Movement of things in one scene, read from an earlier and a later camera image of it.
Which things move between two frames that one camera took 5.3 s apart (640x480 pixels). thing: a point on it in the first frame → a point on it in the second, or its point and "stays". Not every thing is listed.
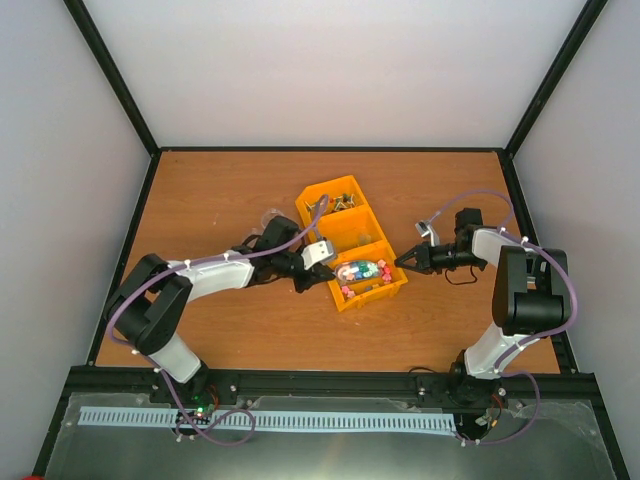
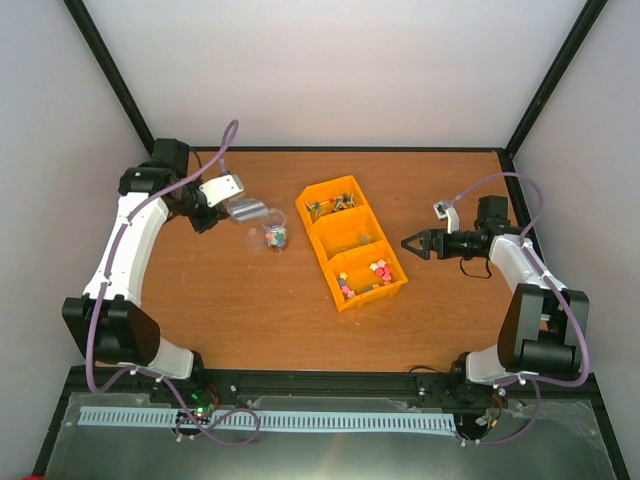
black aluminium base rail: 539,386 stays
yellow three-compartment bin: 336,210 stays
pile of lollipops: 338,203 stays
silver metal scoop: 358,270 → 247,210
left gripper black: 316,274 → 201,225
